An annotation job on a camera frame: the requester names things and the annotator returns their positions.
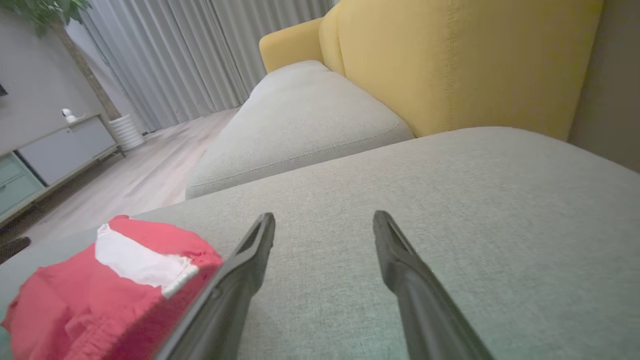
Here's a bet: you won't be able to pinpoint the grey pleated curtain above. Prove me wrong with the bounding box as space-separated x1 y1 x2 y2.
80 0 336 132

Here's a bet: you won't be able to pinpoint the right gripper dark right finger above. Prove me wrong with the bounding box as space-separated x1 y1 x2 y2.
372 210 496 360

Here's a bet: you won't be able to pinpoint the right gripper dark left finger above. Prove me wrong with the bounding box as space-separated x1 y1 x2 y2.
154 212 277 360

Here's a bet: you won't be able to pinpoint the large grey sofa seat cushion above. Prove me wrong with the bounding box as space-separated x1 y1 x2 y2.
0 126 640 360

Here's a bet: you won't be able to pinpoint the red basketball jersey white sleeves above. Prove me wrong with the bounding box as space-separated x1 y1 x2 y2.
1 215 224 360

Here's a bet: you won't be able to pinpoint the low grey green tv cabinet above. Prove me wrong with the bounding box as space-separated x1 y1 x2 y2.
0 114 126 226

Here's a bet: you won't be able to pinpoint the yellow sofa armrest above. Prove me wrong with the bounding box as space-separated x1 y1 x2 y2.
258 17 326 74

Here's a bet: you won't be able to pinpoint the small grey sofa seat cushion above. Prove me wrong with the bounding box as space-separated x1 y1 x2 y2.
185 60 416 201

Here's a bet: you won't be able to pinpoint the white ribbed plant pot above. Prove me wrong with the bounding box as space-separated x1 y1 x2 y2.
109 114 146 152

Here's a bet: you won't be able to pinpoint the indoor tree with green leaves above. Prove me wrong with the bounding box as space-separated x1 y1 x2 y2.
0 0 123 121

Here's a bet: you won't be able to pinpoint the yellow sofa backrest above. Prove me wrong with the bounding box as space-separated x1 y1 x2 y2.
319 0 604 142

